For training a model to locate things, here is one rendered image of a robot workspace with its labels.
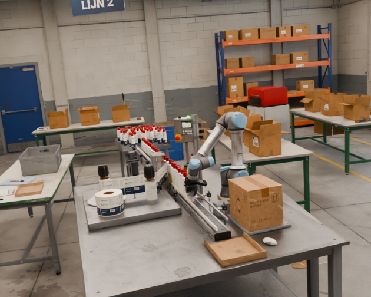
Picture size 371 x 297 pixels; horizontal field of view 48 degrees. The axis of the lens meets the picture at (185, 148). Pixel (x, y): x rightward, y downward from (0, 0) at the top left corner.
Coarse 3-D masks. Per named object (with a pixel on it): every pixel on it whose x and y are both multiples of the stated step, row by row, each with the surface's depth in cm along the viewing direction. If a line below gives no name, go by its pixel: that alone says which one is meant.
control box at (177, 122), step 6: (174, 120) 332; (180, 120) 330; (186, 120) 329; (192, 120) 327; (174, 126) 333; (180, 126) 331; (192, 126) 328; (174, 132) 335; (180, 132) 332; (180, 138) 334; (186, 138) 332; (192, 138) 330
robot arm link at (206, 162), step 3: (210, 156) 297; (198, 159) 299; (201, 159) 293; (204, 159) 293; (207, 159) 293; (210, 159) 294; (213, 159) 295; (201, 162) 291; (204, 162) 291; (207, 162) 292; (210, 162) 293; (213, 162) 294; (204, 165) 291; (207, 165) 292; (210, 165) 293; (213, 165) 295; (204, 168) 292; (207, 168) 295
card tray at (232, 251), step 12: (204, 240) 250; (228, 240) 254; (240, 240) 253; (252, 240) 245; (216, 252) 240; (228, 252) 239; (240, 252) 238; (252, 252) 237; (264, 252) 229; (228, 264) 224
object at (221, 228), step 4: (184, 200) 320; (196, 200) 316; (188, 204) 309; (196, 204) 308; (200, 204) 307; (192, 208) 301; (200, 208) 300; (204, 208) 299; (196, 212) 292; (204, 212) 291; (208, 212) 290; (200, 216) 284; (208, 216) 283; (212, 216) 282; (204, 220) 276; (212, 220) 275; (216, 220) 275; (208, 224) 270; (216, 224) 269; (220, 224) 268; (212, 228) 263; (220, 228) 262; (224, 228) 261; (216, 232) 256; (220, 232) 256
